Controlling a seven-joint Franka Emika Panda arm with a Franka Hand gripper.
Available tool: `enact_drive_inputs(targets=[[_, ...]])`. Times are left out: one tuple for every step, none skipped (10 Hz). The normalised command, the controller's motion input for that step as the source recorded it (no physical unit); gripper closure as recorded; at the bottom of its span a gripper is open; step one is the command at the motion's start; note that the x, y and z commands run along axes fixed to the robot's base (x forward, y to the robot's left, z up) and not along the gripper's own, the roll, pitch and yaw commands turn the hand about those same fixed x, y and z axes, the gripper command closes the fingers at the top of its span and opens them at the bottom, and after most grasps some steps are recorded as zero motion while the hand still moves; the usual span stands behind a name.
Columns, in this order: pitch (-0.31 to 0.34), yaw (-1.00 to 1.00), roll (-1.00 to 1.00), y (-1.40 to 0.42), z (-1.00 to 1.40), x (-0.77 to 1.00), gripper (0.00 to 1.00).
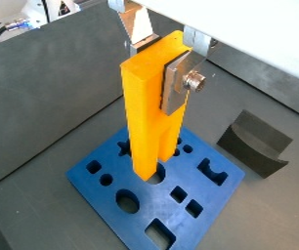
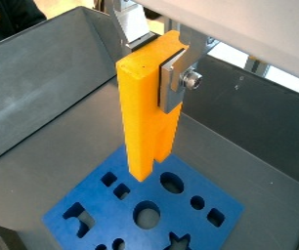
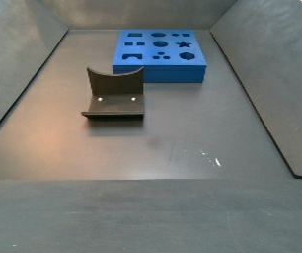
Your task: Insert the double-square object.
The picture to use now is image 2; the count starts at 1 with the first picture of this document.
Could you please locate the orange double-square peg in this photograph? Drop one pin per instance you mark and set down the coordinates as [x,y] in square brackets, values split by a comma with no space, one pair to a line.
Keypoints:
[149,128]

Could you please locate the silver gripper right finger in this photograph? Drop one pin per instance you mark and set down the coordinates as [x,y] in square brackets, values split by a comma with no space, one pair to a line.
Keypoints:
[179,73]

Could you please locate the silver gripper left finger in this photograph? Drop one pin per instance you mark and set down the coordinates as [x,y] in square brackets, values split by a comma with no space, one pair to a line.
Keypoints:
[128,16]

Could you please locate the person in black shirt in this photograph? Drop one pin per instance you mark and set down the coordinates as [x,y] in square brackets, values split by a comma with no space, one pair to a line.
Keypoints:
[18,15]

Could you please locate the black curved holder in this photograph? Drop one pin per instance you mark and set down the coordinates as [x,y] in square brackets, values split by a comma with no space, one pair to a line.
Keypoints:
[10,240]

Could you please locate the grey bin enclosure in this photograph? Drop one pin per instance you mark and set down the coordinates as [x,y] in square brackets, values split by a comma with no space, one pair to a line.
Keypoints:
[60,126]

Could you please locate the blue shape-sorting block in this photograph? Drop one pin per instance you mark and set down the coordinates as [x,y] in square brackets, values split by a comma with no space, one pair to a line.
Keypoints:
[173,211]

